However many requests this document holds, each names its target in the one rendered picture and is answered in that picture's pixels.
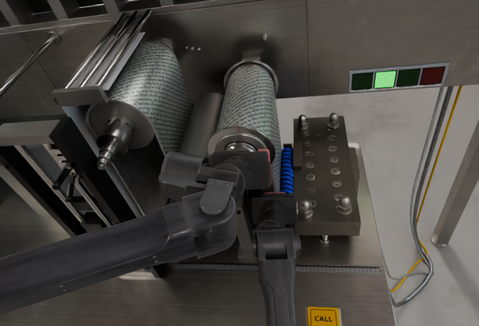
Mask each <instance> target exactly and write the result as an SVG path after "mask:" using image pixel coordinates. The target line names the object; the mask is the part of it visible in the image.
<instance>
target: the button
mask: <svg viewBox="0 0 479 326"><path fill-rule="evenodd" d="M307 309H308V326H340V324H339V309H338V308H334V307H308V308H307Z"/></svg>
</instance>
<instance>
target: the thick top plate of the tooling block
mask: <svg viewBox="0 0 479 326"><path fill-rule="evenodd" d="M338 118H339V127H337V128H330V127H328V125H327V123H328V122H329V117H316V118H307V123H308V124H309V127H308V128H307V129H305V130H300V129H298V128H297V124H298V118H294V143H302V170H294V195H295V196H296V198H297V202H298V209H299V205H300V203H301V202H302V201H303V200H308V201H309V202H310V204H311V209H312V210H313V215H312V216H311V217H310V218H302V217H300V216H299V212H298V215H297V223H296V224H294V231H295V232H296V233H298V234H299V235H359V234H360V229H361V218H360V212H359V204H358V200H357V195H356V187H355V182H354V174H353V170H352V165H351V157H350V152H349V144H348V140H347V135H346V126H345V122H344V116H338ZM342 196H347V197H349V199H350V201H351V207H352V211H351V213H349V214H348V215H342V214H340V213H339V212H338V211H337V209H336V207H337V205H338V202H339V199H340V198H341V197H342Z"/></svg>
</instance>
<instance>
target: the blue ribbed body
mask: <svg viewBox="0 0 479 326"><path fill-rule="evenodd" d="M293 170H294V168H293V148H290V147H289V146H287V147H286V148H283V149H282V178H281V180H282V182H281V184H282V186H281V189H282V190H281V192H285V193H293V192H294V189H293V187H294V184H293V183H294V180H293V179H294V176H293V175H294V171H293Z"/></svg>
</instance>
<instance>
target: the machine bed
mask: <svg viewBox="0 0 479 326"><path fill-rule="evenodd" d="M348 144H349V148H354V147H355V148H356V154H357V159H358V163H359V170H360V180H359V189H358V196H357V200H358V204H359V212H360V218H361V229H360V234H359V235H332V236H331V241H330V242H329V243H322V242H321V241H320V240H319V236H318V235H299V238H300V241H301V247H302V251H301V255H296V257H297V260H296V263H295V264H305V265H370V266H379V267H380V271H381V274H380V275H379V274H351V273H324V272H296V280H295V284H294V302H295V310H296V316H297V326H306V319H305V307H334V308H341V323H342V326H396V320H395V316H394V312H393V305H392V302H391V295H390V291H389V287H388V280H387V277H386V270H385V266H384V262H383V255H382V252H381V245H380V241H379V237H378V231H377V227H376V220H375V216H374V209H373V206H372V202H371V195H370V191H369V185H368V181H367V177H366V170H365V166H364V160H363V156H362V152H361V145H360V143H348ZM67 238H71V236H70V235H69V234H68V233H67V232H66V231H65V230H64V229H63V228H62V227H61V226H60V225H59V224H58V223H57V222H56V221H55V220H54V219H43V218H41V217H40V216H39V215H38V214H37V213H36V212H35V211H34V210H33V209H32V208H31V207H30V206H29V205H28V204H27V203H26V202H25V201H24V200H23V199H22V198H21V197H20V196H19V195H18V194H17V193H16V192H15V191H14V190H12V191H11V192H10V193H9V195H8V196H7V198H6V199H5V201H4V202H3V203H2V204H1V206H0V258H3V257H6V256H9V255H13V254H16V253H20V252H23V251H26V250H30V249H33V248H37V247H40V246H43V245H48V244H50V243H54V242H57V241H60V240H65V239H67ZM239 243H240V242H239V239H238V237H236V239H235V241H234V243H233V244H232V245H231V246H230V247H229V248H228V249H226V250H223V251H221V252H218V253H215V254H212V255H208V256H206V257H203V258H200V259H197V256H192V257H190V258H186V259H184V260H180V261H177V262H208V263H258V260H257V257H256V258H238V250H239ZM177 262H173V263H169V262H167V263H165V267H164V270H163V274H162V277H161V278H155V277H154V276H136V275H121V276H118V277H115V278H112V279H109V280H106V281H103V282H100V283H97V284H95V285H91V286H88V287H84V288H81V289H79V290H75V291H73V292H69V293H66V294H64V295H60V296H58V297H54V298H51V299H49V300H44V301H42V302H38V303H36V304H33V305H29V306H27V307H23V308H21V309H18V310H14V311H11V312H8V313H5V314H2V315H0V326H267V317H266V309H265V303H264V296H263V293H262V289H261V286H260V284H259V272H258V271H243V270H189V269H175V266H176V263H177Z"/></svg>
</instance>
